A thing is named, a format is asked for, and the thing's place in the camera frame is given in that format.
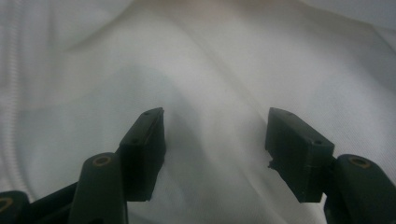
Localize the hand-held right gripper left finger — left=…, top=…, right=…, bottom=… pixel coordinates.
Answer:
left=120, top=106, right=166, bottom=203

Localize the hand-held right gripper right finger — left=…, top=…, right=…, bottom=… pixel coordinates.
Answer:
left=264, top=106, right=335, bottom=203

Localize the white patterned tote bag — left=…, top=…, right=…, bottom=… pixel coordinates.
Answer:
left=0, top=0, right=396, bottom=224

